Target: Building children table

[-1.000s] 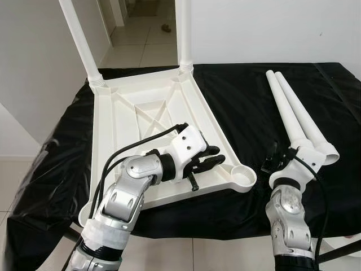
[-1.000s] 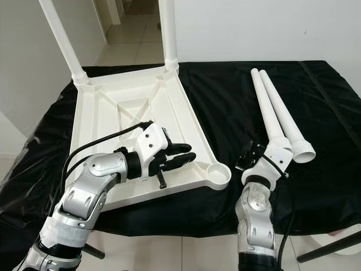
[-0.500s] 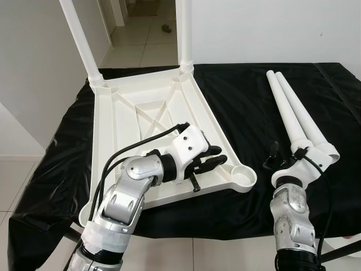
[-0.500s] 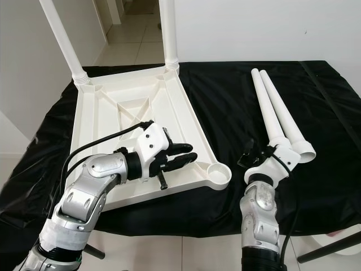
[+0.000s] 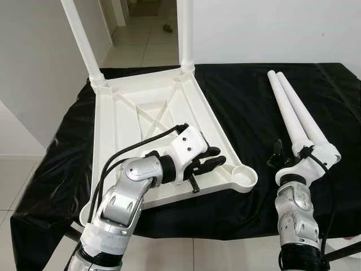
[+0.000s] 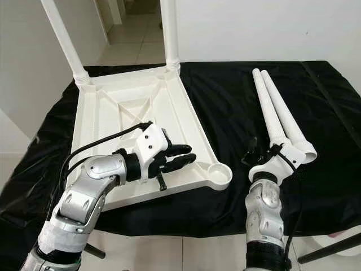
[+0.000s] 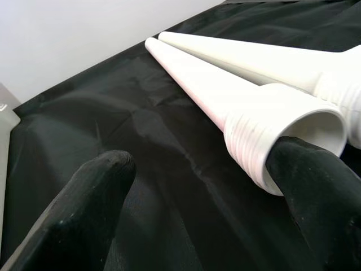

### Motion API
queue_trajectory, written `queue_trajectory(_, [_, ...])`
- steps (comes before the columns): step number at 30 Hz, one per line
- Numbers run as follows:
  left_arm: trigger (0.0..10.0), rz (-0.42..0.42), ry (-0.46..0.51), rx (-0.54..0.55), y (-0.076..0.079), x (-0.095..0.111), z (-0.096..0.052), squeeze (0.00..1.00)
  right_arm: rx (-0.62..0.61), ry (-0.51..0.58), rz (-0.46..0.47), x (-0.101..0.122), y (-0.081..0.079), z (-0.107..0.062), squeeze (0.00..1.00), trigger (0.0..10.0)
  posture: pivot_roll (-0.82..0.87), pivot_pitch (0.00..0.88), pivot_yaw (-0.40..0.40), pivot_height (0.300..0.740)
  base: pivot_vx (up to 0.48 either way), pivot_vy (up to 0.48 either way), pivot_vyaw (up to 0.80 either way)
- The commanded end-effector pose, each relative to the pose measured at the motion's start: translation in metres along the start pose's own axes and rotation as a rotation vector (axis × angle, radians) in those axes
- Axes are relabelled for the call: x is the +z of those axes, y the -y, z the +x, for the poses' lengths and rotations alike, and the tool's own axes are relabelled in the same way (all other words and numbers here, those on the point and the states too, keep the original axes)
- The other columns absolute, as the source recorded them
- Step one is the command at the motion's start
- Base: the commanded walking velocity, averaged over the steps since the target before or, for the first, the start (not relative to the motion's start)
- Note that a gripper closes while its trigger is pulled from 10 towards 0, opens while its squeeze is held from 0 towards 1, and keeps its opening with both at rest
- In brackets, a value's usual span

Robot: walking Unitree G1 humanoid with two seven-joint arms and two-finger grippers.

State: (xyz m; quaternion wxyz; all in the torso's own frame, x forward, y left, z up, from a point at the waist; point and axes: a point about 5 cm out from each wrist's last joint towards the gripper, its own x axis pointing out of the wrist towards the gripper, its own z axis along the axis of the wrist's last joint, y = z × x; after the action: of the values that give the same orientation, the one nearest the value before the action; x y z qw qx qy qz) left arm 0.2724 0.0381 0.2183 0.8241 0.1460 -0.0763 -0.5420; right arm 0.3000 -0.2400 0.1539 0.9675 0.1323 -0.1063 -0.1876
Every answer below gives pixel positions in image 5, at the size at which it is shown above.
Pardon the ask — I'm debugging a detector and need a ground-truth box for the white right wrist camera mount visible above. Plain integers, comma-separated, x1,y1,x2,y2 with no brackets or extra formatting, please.
275,144,339,184

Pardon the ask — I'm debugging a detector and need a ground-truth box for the black table cloth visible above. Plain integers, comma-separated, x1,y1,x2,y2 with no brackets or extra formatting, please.
10,62,361,271

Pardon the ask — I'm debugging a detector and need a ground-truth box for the black table leg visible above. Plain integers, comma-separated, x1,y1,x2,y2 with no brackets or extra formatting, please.
63,223,82,243
324,240,361,263

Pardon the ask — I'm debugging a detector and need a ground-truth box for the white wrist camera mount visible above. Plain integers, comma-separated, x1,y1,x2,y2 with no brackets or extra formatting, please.
169,125,209,184
275,144,339,184

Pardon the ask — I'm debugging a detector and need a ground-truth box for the brown door mat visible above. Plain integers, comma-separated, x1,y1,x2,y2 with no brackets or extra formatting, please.
131,0,161,15

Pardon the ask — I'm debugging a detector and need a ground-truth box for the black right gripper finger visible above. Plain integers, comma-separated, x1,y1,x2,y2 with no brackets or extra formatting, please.
266,140,285,169

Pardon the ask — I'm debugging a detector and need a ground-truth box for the white plastic table top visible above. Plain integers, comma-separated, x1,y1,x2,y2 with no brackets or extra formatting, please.
79,65,259,226

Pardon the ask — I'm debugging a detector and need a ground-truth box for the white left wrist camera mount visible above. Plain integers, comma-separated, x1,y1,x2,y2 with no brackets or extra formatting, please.
169,125,209,184

